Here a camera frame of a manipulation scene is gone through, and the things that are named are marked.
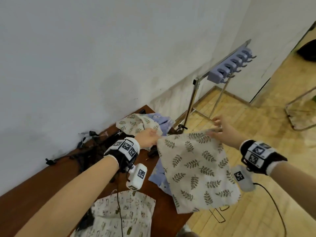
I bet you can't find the person's left hand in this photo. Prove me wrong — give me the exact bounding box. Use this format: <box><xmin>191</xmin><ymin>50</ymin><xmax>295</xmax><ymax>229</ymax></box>
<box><xmin>134</xmin><ymin>128</ymin><xmax>163</xmax><ymax>149</ymax></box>

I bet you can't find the person's right hand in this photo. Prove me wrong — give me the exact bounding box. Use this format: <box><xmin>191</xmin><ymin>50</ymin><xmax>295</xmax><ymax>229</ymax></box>
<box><xmin>206</xmin><ymin>115</ymin><xmax>249</xmax><ymax>149</ymax></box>

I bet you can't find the black bracket arm with knob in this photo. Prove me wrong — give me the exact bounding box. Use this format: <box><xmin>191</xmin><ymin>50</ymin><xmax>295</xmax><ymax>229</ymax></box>
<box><xmin>147</xmin><ymin>124</ymin><xmax>188</xmax><ymax>158</ymax></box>

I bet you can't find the metal clothes rack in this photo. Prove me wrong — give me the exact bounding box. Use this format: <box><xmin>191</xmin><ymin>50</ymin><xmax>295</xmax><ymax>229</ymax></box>
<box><xmin>172</xmin><ymin>39</ymin><xmax>252</xmax><ymax>130</ymax></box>

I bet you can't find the pile of black tripods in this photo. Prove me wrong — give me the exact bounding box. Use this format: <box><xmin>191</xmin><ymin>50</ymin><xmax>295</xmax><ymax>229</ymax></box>
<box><xmin>69</xmin><ymin>132</ymin><xmax>119</xmax><ymax>173</ymax></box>

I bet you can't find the cat print fabric bag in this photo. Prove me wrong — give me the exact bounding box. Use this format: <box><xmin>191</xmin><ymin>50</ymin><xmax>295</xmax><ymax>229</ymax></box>
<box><xmin>75</xmin><ymin>189</ymin><xmax>156</xmax><ymax>237</ymax></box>

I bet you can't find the person's left forearm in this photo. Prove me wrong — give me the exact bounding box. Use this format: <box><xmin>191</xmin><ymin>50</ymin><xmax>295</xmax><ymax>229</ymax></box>
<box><xmin>14</xmin><ymin>156</ymin><xmax>120</xmax><ymax>237</ymax></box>

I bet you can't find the person's right forearm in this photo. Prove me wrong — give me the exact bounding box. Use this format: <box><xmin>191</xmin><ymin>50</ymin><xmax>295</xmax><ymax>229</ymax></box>
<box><xmin>266</xmin><ymin>161</ymin><xmax>316</xmax><ymax>229</ymax></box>

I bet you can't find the black left wrist strap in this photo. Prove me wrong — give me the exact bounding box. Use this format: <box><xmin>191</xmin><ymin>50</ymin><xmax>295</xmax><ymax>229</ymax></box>
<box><xmin>103</xmin><ymin>137</ymin><xmax>141</xmax><ymax>173</ymax></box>

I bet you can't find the black wrist strap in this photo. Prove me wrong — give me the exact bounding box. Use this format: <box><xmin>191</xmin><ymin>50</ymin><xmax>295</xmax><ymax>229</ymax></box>
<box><xmin>103</xmin><ymin>137</ymin><xmax>141</xmax><ymax>173</ymax></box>
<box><xmin>240</xmin><ymin>139</ymin><xmax>288</xmax><ymax>176</ymax></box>

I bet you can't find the black right wrist strap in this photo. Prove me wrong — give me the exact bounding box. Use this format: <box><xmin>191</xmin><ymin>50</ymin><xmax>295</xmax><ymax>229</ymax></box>
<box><xmin>240</xmin><ymin>139</ymin><xmax>288</xmax><ymax>176</ymax></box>

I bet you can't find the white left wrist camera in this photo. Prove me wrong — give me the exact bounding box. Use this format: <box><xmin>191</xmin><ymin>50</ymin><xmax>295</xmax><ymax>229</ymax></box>
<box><xmin>126</xmin><ymin>163</ymin><xmax>148</xmax><ymax>191</ymax></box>

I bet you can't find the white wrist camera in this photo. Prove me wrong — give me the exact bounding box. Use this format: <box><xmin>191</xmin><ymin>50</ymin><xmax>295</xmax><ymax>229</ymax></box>
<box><xmin>126</xmin><ymin>163</ymin><xmax>148</xmax><ymax>191</ymax></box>
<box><xmin>231</xmin><ymin>165</ymin><xmax>256</xmax><ymax>192</ymax></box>

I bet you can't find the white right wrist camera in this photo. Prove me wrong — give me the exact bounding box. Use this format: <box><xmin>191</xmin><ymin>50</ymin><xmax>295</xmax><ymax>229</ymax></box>
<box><xmin>231</xmin><ymin>165</ymin><xmax>256</xmax><ymax>192</ymax></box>

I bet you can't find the purple hook rail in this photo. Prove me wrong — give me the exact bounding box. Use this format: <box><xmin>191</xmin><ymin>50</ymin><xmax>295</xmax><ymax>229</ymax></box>
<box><xmin>207</xmin><ymin>47</ymin><xmax>257</xmax><ymax>84</ymax></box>

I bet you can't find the thin black right cable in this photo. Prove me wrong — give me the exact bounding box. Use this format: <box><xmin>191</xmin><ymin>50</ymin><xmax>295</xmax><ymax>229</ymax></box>
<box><xmin>253</xmin><ymin>182</ymin><xmax>288</xmax><ymax>237</ymax></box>

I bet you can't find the thin metal wire loop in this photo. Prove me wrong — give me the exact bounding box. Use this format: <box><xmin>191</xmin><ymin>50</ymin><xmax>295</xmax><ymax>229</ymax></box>
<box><xmin>209</xmin><ymin>206</ymin><xmax>230</xmax><ymax>223</ymax></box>

